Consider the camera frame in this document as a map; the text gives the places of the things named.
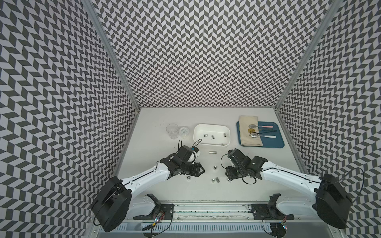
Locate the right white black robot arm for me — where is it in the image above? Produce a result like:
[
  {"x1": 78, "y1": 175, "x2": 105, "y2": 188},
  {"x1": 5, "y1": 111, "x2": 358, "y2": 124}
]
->
[{"x1": 225, "y1": 149, "x2": 353, "y2": 229}]

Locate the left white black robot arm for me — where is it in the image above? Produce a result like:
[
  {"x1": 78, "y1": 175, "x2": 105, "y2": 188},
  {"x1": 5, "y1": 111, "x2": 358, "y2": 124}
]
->
[{"x1": 90, "y1": 145, "x2": 205, "y2": 232}]

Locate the white plastic storage box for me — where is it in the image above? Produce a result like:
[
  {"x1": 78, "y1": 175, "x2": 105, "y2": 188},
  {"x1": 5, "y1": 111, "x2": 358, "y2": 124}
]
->
[{"x1": 193, "y1": 124, "x2": 231, "y2": 147}]

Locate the clear plastic lid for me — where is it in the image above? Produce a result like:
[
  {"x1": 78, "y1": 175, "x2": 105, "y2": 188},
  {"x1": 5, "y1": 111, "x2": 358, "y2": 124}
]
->
[{"x1": 179, "y1": 127, "x2": 190, "y2": 138}]

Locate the blue tray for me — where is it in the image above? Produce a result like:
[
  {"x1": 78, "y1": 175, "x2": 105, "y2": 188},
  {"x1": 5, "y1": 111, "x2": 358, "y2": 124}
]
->
[{"x1": 236, "y1": 121, "x2": 285, "y2": 148}]

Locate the beige cloth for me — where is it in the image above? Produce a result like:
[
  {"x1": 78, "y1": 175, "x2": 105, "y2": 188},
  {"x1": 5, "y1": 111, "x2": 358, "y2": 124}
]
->
[{"x1": 239, "y1": 116, "x2": 263, "y2": 147}]

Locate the clear plastic cup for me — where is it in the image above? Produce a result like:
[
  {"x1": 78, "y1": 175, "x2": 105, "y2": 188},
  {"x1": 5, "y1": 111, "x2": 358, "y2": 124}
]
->
[{"x1": 166, "y1": 124, "x2": 179, "y2": 139}]

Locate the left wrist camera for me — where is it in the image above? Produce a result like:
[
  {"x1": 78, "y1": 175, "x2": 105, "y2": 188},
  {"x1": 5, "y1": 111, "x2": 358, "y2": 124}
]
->
[{"x1": 191, "y1": 147, "x2": 200, "y2": 159}]

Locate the white handled spoon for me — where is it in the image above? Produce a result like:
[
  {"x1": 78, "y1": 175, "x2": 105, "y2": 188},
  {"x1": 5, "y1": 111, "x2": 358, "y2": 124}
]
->
[{"x1": 250, "y1": 132, "x2": 277, "y2": 138}]

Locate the gold black handled spoon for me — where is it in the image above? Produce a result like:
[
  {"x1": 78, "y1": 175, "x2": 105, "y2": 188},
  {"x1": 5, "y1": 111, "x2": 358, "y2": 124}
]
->
[{"x1": 248, "y1": 129, "x2": 277, "y2": 134}]

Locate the pink handled spoon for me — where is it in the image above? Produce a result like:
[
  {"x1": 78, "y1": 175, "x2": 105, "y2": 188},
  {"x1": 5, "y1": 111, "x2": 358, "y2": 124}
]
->
[{"x1": 249, "y1": 124, "x2": 273, "y2": 130}]

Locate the aluminium front rail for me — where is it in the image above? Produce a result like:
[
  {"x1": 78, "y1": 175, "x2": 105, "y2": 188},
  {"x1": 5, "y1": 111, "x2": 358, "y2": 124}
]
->
[{"x1": 90, "y1": 201, "x2": 338, "y2": 223}]

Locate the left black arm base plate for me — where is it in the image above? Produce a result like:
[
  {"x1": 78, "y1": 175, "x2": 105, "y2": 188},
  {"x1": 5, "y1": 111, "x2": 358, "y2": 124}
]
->
[{"x1": 131, "y1": 193, "x2": 175, "y2": 220}]

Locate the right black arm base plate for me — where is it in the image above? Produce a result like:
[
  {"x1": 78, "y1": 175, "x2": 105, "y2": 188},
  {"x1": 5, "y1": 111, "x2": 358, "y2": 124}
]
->
[{"x1": 248, "y1": 193, "x2": 295, "y2": 221}]

